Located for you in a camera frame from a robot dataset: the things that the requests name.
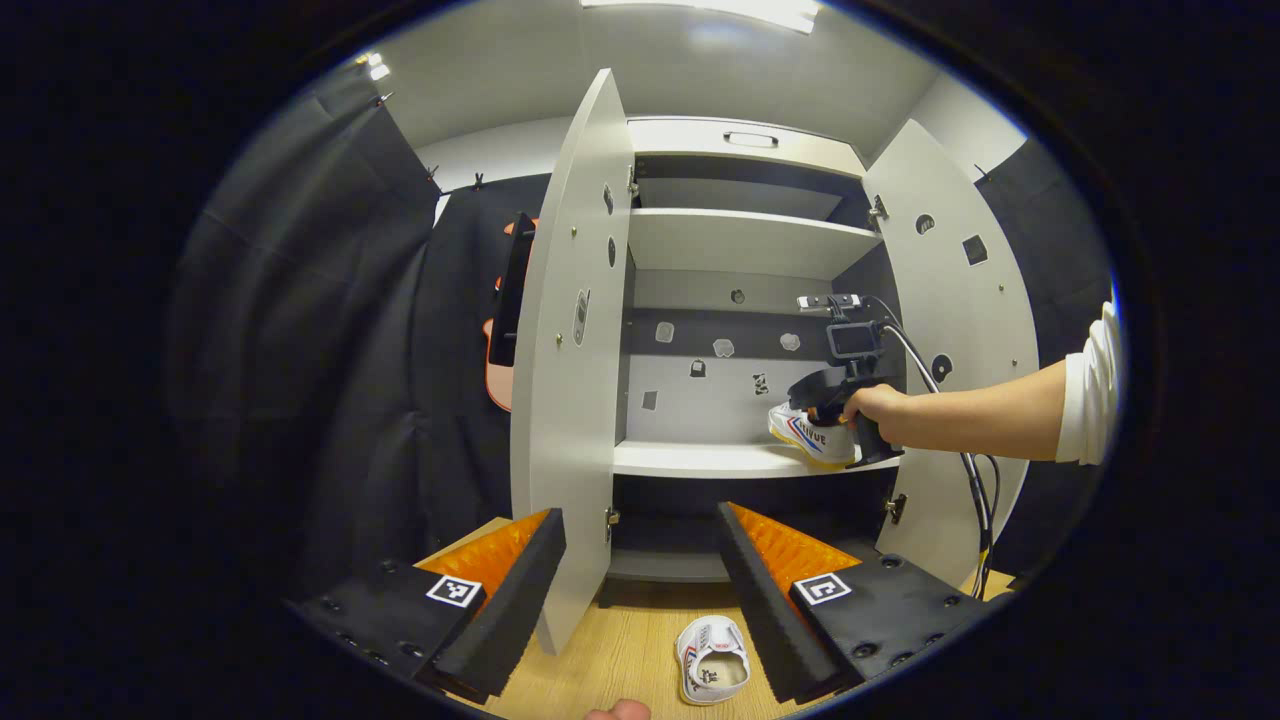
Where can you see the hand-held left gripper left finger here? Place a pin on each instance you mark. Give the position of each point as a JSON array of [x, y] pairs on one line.
[[505, 610]]

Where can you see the white canvas shoe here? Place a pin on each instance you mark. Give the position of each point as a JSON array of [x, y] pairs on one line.
[[712, 660], [815, 440]]

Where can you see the black backdrop cloth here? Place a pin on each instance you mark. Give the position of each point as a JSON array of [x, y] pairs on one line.
[[1060, 250], [320, 350]]

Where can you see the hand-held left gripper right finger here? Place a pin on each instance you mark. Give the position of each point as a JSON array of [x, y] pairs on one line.
[[765, 610]]

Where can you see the white grey shoe cabinet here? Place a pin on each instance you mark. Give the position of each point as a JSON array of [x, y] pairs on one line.
[[720, 410]]

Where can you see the white shoe cabinet door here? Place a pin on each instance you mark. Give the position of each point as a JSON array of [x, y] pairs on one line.
[[565, 420], [970, 330]]

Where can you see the ceiling light panel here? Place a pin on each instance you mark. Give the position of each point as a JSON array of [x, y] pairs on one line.
[[376, 67], [740, 10]]

